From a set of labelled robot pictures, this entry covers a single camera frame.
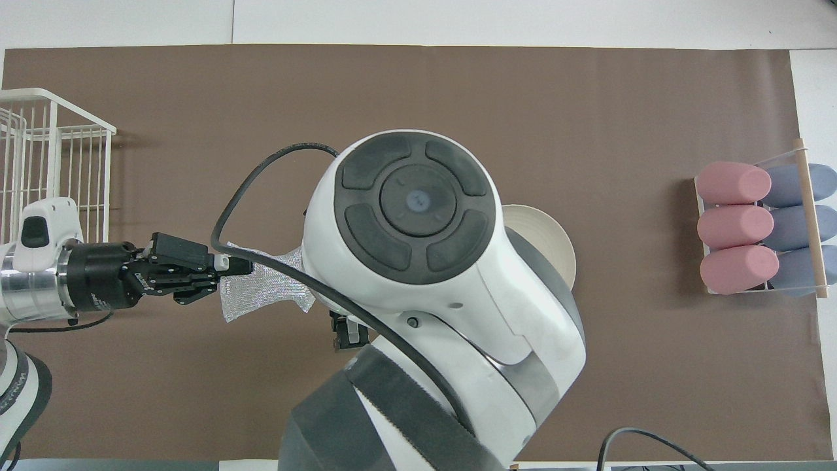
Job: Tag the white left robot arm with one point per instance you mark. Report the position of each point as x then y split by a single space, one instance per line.
33 288

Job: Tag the white cup holder rack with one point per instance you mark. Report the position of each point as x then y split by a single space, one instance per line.
811 216

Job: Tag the blue plastic cup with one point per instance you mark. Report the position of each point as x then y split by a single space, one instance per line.
788 185
791 227
794 271

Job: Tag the brown table mat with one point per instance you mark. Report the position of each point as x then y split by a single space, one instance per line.
654 366

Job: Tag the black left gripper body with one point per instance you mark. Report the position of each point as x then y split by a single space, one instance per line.
104 275

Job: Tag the cream round plate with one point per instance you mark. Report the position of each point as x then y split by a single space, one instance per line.
549 248

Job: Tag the clear plastic bag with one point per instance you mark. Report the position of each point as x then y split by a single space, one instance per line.
261 294

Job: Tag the pink plastic cup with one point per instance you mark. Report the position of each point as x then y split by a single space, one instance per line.
735 227
732 183
739 269

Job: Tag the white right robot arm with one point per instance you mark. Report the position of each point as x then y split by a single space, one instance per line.
458 314

